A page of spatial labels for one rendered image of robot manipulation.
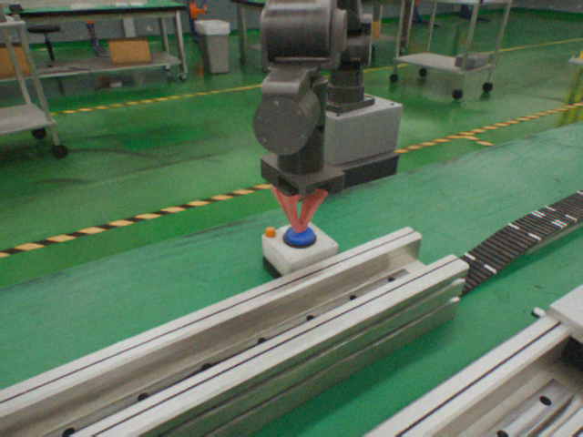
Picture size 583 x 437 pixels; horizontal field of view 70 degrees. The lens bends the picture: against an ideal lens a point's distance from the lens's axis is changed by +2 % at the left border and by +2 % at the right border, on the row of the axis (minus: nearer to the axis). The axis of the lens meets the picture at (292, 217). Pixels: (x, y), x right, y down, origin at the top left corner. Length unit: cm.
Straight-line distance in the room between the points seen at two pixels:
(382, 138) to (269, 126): 62
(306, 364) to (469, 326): 24
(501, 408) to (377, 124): 68
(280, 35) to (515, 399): 41
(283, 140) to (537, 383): 33
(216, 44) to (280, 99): 501
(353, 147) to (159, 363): 67
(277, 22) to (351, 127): 51
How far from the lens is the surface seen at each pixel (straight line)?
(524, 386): 48
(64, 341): 58
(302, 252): 55
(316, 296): 48
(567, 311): 50
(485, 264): 66
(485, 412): 44
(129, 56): 516
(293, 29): 45
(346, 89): 95
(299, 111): 39
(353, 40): 91
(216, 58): 543
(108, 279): 65
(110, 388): 44
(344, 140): 93
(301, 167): 49
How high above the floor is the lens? 117
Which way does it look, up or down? 32 degrees down
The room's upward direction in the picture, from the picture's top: straight up
